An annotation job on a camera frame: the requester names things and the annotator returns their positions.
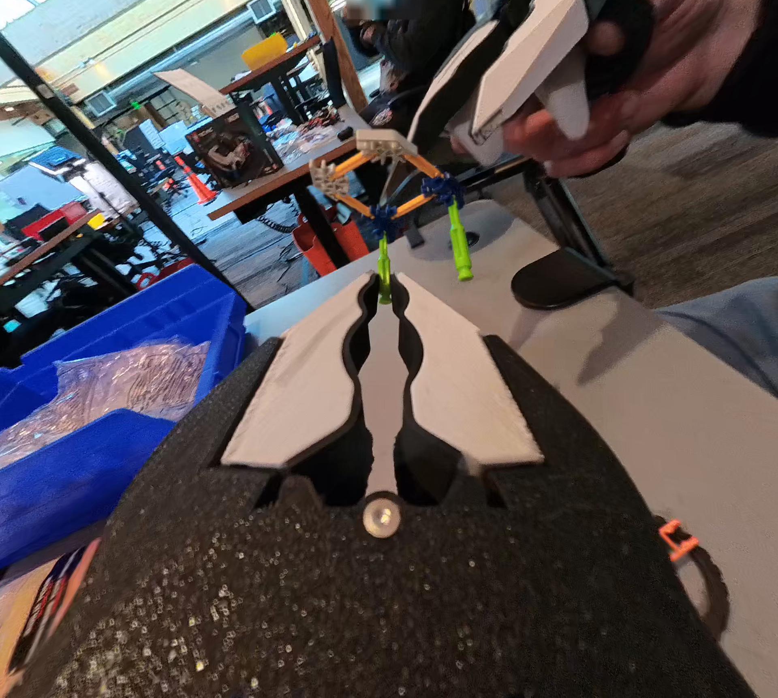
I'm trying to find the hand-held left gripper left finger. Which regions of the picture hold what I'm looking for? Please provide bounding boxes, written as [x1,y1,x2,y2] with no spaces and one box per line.
[220,270,376,506]

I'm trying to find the black chair armrest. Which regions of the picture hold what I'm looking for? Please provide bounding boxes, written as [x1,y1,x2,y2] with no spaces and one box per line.
[511,160,636,311]

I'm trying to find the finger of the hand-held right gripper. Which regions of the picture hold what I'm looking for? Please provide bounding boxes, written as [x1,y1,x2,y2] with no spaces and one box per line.
[450,0,609,165]
[407,0,537,154]

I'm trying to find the red tote basket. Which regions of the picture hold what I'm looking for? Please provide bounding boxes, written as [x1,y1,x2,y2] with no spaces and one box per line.
[135,257,195,288]

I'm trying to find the black stand pole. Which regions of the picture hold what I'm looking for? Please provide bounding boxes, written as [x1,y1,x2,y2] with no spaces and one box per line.
[0,32,256,313]

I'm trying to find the person's right forearm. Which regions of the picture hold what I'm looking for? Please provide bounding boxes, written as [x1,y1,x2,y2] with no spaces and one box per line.
[663,0,778,138]

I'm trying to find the black toy car box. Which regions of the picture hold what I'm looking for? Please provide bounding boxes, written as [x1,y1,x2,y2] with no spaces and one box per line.
[184,102,285,189]

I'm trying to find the black toy tyre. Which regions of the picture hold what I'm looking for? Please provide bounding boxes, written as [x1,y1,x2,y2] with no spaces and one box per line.
[669,540,730,641]

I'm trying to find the yellow bin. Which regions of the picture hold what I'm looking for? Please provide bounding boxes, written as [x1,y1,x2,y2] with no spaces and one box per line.
[241,34,288,71]

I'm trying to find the person's right hand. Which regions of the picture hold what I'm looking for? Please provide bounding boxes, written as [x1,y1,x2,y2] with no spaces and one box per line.
[503,0,763,179]

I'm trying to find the orange connector piece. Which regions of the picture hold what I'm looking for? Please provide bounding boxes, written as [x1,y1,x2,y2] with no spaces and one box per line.
[658,518,700,562]

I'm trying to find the dark standing desk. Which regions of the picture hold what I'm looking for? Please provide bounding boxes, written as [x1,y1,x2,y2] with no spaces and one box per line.
[219,35,332,124]

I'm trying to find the orange tote bin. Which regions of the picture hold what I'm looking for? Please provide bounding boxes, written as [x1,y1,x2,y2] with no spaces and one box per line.
[292,208,372,278]

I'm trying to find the colourful rod connector toy model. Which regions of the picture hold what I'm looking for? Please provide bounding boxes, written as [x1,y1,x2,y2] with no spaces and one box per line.
[309,129,476,305]

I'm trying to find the blue plastic bin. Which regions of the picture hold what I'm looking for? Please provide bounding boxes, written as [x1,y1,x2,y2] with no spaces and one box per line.
[0,263,249,568]

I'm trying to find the person's leg in jeans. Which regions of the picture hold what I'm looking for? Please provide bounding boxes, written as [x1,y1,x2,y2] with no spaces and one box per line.
[655,277,778,398]

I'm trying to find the clear parts bags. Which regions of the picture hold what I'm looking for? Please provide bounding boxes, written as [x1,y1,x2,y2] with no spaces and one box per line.
[274,117,341,154]

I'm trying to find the crumpled clear plastic bags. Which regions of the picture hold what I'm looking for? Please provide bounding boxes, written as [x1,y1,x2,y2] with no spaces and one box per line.
[0,335,212,468]

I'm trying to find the long wooden desk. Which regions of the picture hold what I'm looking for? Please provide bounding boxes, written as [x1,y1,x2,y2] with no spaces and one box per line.
[0,212,141,334]

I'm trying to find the orange traffic cone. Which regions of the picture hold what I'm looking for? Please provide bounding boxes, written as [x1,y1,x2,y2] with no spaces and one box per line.
[175,156,218,205]

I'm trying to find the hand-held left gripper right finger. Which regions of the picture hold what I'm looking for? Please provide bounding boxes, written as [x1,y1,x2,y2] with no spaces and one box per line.
[394,272,545,506]

